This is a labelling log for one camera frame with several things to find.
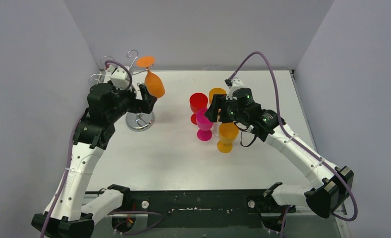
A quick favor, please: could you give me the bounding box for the chrome wine glass rack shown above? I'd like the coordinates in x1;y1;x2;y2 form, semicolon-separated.
97;50;157;132

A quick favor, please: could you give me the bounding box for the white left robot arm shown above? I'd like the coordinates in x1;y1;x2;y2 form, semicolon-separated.
31;82;157;238

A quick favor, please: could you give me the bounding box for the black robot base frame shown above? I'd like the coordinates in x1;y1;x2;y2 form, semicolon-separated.
111;189;296;231

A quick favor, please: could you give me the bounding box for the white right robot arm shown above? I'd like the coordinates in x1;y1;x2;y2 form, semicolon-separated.
205;88;354;218

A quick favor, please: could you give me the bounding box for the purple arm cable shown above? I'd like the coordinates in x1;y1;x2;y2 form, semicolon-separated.
39;60;165;238
224;51;359;238

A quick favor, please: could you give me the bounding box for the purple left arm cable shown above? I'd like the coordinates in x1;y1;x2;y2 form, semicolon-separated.
39;60;165;238

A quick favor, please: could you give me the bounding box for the clear wine glass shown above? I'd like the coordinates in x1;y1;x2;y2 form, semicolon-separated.
213;122;221;136

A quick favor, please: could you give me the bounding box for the yellow wine glass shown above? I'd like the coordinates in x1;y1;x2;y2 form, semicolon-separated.
217;122;239;153
209;87;227;105

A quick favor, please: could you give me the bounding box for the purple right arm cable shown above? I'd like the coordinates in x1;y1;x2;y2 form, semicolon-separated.
224;51;359;238

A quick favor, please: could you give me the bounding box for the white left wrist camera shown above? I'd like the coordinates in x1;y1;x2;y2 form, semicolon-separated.
106;64;130;90

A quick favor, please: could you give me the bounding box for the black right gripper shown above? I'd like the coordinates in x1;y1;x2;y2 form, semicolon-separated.
206;93;249;124

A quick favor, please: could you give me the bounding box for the red wine glass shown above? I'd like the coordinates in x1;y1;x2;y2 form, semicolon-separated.
189;92;209;125

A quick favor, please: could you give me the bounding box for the orange wine glass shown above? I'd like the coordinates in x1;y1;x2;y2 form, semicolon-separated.
136;56;166;99

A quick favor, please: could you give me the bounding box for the pink wine glass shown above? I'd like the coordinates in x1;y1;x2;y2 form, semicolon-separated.
196;108;213;141

